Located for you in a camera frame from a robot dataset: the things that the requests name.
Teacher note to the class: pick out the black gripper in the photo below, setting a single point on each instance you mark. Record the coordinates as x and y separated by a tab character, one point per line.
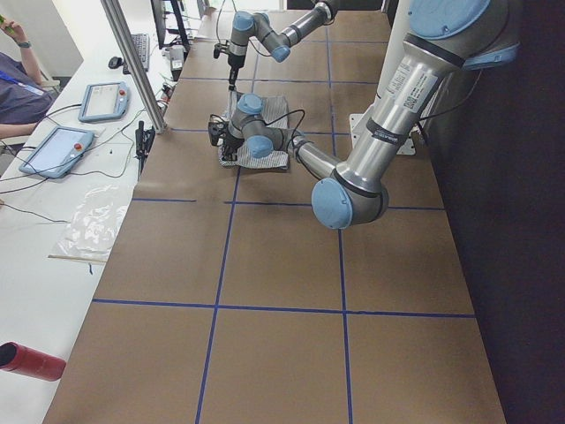
229	142
233	69

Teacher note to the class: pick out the navy white striped polo shirt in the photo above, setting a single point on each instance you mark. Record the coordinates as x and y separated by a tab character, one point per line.
262	124

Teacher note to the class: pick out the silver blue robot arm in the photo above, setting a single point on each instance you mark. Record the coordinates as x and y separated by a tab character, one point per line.
246	25
442	37

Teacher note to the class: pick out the black clamp tool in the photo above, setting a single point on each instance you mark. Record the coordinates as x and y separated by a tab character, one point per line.
144	139

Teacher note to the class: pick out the black keyboard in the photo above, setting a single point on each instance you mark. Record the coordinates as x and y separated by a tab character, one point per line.
141	43

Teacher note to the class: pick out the black monitor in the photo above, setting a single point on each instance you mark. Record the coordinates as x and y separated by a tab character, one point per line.
159	10

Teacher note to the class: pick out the black computer mouse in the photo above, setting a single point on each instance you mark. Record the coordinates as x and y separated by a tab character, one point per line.
115	62

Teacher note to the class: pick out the far teach pendant tablet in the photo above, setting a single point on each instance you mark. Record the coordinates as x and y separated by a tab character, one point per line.
104	101

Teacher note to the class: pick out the teach pendant tablet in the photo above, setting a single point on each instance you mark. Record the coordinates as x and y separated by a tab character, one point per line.
104	101
58	152

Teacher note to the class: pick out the clear plastic bag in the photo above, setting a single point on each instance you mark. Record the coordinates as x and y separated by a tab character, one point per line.
95	224

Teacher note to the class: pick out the near teach pendant tablet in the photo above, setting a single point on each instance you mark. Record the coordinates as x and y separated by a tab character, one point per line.
58	152

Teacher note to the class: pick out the seated person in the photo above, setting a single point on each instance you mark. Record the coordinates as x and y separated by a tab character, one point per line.
24	103

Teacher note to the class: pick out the red cylinder bottle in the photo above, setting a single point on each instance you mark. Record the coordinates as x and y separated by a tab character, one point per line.
22	360

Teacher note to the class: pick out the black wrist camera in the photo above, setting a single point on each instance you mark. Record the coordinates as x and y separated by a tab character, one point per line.
217	132
221	48

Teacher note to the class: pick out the aluminium frame post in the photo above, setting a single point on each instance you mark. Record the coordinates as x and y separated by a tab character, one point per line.
123	36

